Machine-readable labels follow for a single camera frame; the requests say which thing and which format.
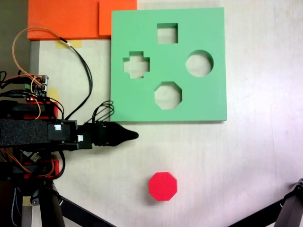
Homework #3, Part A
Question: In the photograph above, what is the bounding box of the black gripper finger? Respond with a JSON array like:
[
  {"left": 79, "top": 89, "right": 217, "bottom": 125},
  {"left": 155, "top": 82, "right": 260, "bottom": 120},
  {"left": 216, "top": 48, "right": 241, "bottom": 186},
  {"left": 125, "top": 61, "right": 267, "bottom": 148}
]
[
  {"left": 110, "top": 122, "right": 140, "bottom": 136},
  {"left": 110, "top": 135, "right": 140, "bottom": 147}
]

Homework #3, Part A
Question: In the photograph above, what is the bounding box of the red octagonal pillar block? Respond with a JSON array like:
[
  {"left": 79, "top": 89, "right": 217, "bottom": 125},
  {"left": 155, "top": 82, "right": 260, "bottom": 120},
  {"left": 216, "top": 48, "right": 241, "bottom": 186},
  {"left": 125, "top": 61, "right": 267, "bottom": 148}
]
[{"left": 148, "top": 172, "right": 178, "bottom": 202}]

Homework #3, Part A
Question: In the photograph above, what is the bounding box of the small orange flat block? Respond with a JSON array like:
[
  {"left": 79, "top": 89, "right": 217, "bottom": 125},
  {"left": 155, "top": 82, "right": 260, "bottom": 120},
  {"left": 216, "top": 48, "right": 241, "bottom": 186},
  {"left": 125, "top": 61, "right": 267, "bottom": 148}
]
[{"left": 98, "top": 0, "right": 138, "bottom": 36}]

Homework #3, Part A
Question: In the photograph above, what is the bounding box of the yellow tape piece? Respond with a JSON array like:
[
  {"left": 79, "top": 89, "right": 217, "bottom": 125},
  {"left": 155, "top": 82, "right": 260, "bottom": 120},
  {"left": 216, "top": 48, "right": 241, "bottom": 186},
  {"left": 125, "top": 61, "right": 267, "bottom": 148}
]
[
  {"left": 55, "top": 39, "right": 83, "bottom": 49},
  {"left": 47, "top": 87, "right": 60, "bottom": 101}
]

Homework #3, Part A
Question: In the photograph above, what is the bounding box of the small circuit board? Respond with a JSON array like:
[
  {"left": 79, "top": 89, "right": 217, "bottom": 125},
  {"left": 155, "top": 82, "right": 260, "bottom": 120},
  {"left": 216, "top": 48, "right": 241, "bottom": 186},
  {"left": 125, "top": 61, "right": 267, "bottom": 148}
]
[{"left": 24, "top": 75, "right": 50, "bottom": 97}]

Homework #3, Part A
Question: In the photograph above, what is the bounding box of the green shape sorter board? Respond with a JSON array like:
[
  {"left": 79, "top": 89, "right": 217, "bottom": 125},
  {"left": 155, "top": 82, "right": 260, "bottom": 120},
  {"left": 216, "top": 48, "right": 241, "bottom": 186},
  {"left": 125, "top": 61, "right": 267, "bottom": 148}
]
[{"left": 110, "top": 7, "right": 228, "bottom": 123}]

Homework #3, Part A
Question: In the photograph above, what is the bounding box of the black arm wire bundle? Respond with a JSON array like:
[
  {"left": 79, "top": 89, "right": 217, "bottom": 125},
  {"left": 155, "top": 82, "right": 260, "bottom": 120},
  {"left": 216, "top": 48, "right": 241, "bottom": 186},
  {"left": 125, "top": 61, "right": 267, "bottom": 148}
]
[{"left": 93, "top": 100, "right": 116, "bottom": 123}]

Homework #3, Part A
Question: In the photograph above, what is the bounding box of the red and black base mount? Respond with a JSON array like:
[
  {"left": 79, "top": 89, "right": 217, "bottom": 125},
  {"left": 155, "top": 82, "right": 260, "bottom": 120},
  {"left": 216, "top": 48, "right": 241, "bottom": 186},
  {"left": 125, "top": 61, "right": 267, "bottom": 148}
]
[{"left": 0, "top": 99, "right": 66, "bottom": 181}]

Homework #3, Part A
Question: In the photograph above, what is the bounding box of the thin black twin cable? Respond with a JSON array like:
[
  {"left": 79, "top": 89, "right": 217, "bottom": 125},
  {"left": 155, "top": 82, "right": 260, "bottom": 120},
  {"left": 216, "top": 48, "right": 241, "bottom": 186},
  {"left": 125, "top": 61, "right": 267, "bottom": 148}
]
[{"left": 59, "top": 36, "right": 93, "bottom": 120}]

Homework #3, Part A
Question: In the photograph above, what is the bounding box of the black and red power cable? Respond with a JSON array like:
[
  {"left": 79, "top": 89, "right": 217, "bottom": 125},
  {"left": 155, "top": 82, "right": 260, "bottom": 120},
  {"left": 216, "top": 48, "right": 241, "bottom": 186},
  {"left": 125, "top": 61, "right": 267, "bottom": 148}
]
[{"left": 0, "top": 70, "right": 31, "bottom": 97}]

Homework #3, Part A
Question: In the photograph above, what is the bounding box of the braided grey cable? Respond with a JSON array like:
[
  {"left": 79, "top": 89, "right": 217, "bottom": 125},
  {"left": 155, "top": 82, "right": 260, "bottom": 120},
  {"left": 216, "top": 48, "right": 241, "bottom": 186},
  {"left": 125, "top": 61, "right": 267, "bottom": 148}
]
[{"left": 10, "top": 186, "right": 21, "bottom": 227}]

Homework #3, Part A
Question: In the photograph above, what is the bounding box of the thin orange wire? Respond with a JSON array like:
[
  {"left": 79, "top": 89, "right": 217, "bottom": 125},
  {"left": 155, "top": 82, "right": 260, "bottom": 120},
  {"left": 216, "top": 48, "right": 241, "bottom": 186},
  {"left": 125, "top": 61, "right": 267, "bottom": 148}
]
[{"left": 12, "top": 27, "right": 62, "bottom": 80}]

